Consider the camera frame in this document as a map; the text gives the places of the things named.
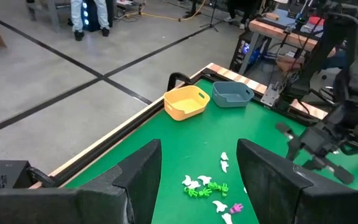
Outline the person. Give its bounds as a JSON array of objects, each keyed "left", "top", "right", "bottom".
[
  {"left": 70, "top": 0, "right": 111, "bottom": 42},
  {"left": 222, "top": 0, "right": 260, "bottom": 30}
]

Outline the silver angle bracket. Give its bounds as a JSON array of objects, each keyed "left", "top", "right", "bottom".
[{"left": 259, "top": 81, "right": 281, "bottom": 107}]

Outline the yellow power cable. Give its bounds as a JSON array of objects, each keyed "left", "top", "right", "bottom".
[{"left": 116, "top": 0, "right": 206, "bottom": 22}]

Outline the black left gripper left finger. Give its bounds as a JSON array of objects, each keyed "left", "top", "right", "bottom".
[{"left": 0, "top": 139, "right": 163, "bottom": 224}]

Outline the blue-grey plastic tub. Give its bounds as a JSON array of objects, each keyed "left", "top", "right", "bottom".
[{"left": 211, "top": 81, "right": 255, "bottom": 108}]

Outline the yellow plastic tub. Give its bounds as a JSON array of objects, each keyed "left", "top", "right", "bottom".
[{"left": 163, "top": 85, "right": 211, "bottom": 122}]

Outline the wooden workbench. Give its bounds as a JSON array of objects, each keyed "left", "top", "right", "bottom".
[{"left": 249, "top": 18, "right": 337, "bottom": 75}]

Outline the pink skeleton figurine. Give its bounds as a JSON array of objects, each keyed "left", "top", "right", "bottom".
[{"left": 229, "top": 203, "right": 244, "bottom": 215}]

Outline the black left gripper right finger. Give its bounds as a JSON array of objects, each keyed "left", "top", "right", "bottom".
[{"left": 237, "top": 138, "right": 358, "bottom": 224}]

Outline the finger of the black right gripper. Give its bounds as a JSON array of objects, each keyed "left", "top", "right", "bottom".
[
  {"left": 274, "top": 122, "right": 303, "bottom": 162},
  {"left": 302, "top": 156, "right": 356, "bottom": 185}
]

